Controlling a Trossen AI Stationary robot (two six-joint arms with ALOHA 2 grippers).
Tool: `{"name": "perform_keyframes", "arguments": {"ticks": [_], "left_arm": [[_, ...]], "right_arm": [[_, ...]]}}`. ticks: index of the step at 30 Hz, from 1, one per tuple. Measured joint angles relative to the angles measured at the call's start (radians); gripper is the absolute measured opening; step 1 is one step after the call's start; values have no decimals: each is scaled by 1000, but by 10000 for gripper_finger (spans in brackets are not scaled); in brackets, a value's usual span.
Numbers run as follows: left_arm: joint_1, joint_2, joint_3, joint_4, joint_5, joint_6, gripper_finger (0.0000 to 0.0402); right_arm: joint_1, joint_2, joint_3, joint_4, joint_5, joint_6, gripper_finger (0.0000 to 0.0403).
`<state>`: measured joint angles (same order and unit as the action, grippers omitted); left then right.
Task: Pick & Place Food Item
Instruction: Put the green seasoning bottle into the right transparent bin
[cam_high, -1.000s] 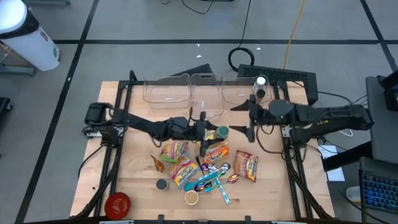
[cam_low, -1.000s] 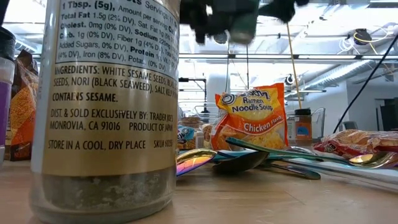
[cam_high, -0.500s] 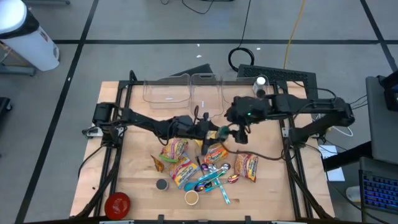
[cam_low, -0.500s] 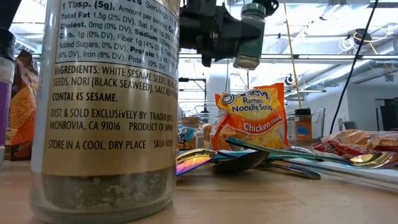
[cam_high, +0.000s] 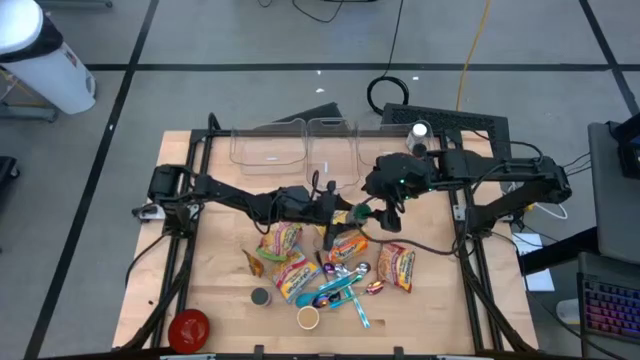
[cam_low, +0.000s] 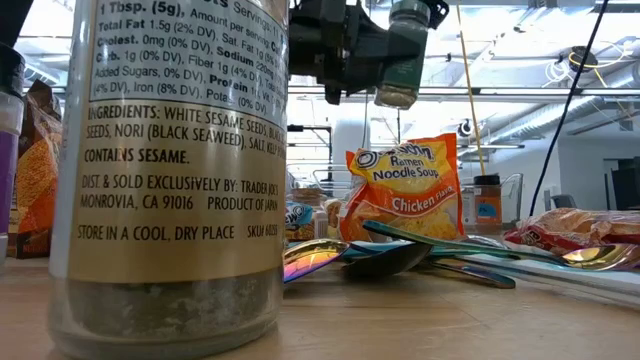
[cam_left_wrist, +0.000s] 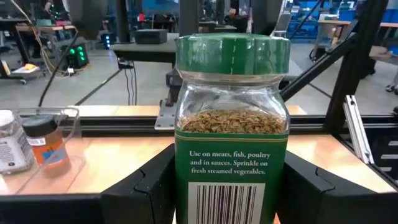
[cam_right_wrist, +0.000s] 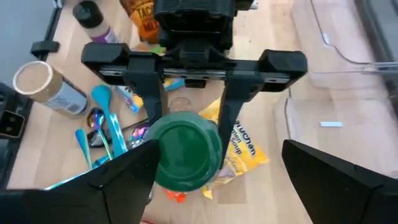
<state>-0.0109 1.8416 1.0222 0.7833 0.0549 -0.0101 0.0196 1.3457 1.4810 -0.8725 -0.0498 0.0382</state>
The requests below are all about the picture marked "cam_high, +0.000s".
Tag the green edged ramen pack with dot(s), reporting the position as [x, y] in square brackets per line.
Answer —
[280, 240]

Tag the clear plastic bin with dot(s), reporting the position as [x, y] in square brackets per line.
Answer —
[370, 137]
[332, 150]
[270, 150]

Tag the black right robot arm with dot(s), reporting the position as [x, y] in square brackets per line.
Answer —
[500, 170]

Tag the grey stand base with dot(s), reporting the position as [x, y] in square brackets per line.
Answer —
[30, 114]

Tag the orange chicken ramen pack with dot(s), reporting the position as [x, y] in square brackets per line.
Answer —
[348, 247]

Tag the small grey power box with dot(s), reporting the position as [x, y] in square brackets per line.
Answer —
[150, 214]

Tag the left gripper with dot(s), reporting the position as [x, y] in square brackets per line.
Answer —
[305, 207]

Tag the purple label spice jar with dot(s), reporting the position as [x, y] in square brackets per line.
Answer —
[261, 296]

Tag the gold label sesame jar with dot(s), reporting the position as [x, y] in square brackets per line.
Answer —
[308, 318]

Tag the black table frame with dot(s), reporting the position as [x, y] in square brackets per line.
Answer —
[200, 134]

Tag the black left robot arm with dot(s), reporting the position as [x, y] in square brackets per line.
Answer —
[225, 192]

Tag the white computer mouse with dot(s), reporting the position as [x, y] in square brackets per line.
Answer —
[567, 311]

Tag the white trash can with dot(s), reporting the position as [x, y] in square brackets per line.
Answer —
[50, 75]

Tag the orange spice jar black lid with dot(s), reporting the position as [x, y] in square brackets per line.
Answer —
[420, 149]

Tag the iridescent spoon purple bowl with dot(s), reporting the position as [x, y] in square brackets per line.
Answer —
[328, 268]

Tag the silver frame bracket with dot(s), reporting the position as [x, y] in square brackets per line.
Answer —
[459, 212]

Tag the black perforated panel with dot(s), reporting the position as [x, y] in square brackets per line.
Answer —
[450, 120]

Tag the teal plastic spoon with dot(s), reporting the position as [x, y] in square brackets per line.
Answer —
[303, 300]

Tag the black desk device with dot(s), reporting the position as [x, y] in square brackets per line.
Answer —
[631, 160]

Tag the blue ramen noodle pack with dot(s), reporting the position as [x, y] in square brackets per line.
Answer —
[295, 275]

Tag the green lid spice jar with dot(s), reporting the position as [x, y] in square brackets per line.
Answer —
[360, 214]

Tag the black wedge panel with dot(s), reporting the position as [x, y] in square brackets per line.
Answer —
[320, 114]

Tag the white paper sheet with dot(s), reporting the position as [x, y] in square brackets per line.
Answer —
[527, 245]
[542, 280]

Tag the black table clamp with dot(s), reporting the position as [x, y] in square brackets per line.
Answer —
[398, 353]
[258, 352]

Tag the yellow ramen noodle pack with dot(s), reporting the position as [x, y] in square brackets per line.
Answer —
[341, 217]

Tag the red round lid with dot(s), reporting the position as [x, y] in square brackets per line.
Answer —
[189, 331]

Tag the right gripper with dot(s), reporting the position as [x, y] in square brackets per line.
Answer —
[392, 217]

